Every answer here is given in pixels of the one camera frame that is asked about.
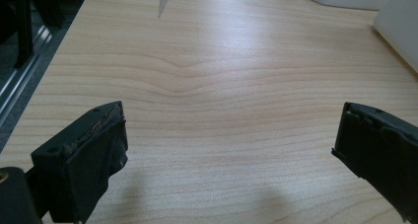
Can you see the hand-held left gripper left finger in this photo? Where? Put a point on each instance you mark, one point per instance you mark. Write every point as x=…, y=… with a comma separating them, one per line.
x=79, y=158

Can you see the black metal stand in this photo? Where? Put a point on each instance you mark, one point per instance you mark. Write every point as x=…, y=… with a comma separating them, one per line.
x=24, y=23

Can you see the aluminium rail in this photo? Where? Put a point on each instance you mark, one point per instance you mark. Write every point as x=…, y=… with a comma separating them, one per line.
x=19, y=76

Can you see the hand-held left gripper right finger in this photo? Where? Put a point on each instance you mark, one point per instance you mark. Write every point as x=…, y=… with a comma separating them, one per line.
x=381, y=148

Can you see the white box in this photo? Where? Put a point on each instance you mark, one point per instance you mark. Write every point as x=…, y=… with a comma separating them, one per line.
x=399, y=23

